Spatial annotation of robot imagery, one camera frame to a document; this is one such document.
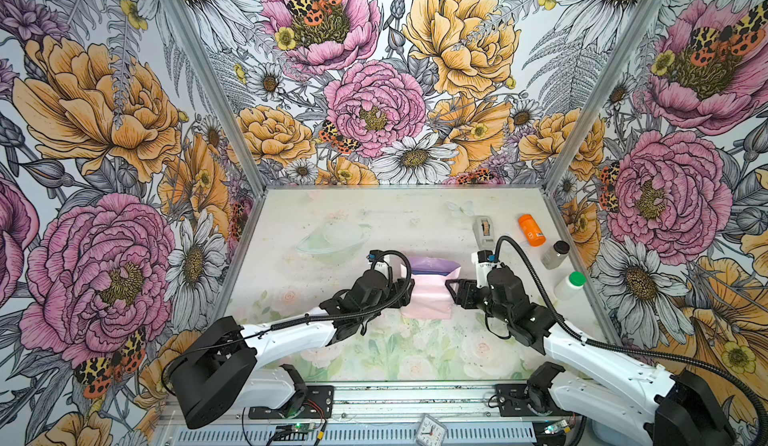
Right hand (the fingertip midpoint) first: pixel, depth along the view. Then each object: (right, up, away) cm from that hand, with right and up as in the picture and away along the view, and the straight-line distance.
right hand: (453, 294), depth 82 cm
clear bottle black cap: (+33, +9, +11) cm, 36 cm away
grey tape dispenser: (+15, +15, +22) cm, 31 cm away
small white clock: (-8, -28, -13) cm, 32 cm away
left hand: (-14, 0, +2) cm, 14 cm away
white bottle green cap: (+34, +1, +4) cm, 34 cm away
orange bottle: (+32, +16, +22) cm, 42 cm away
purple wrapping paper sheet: (-6, 0, -4) cm, 7 cm away
